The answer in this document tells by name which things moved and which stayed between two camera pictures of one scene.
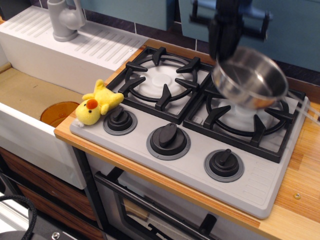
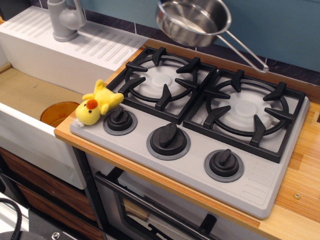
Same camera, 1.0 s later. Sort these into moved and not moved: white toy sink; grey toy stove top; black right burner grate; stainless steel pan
Moved: stainless steel pan
Not moved: black right burner grate; white toy sink; grey toy stove top
